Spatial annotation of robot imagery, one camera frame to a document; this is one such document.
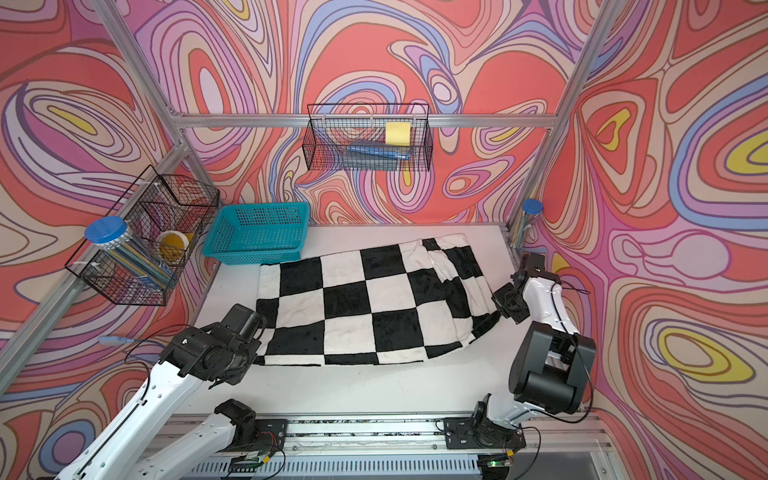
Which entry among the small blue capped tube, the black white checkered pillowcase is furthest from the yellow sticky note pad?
the small blue capped tube

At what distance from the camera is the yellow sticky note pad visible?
0.90 m

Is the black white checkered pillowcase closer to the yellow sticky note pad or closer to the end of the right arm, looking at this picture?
the end of the right arm

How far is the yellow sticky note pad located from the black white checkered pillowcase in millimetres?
382

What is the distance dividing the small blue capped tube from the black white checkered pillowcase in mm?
193

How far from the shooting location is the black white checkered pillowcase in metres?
0.86

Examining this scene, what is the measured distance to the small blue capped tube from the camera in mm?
1035

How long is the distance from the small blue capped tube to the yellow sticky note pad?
49cm
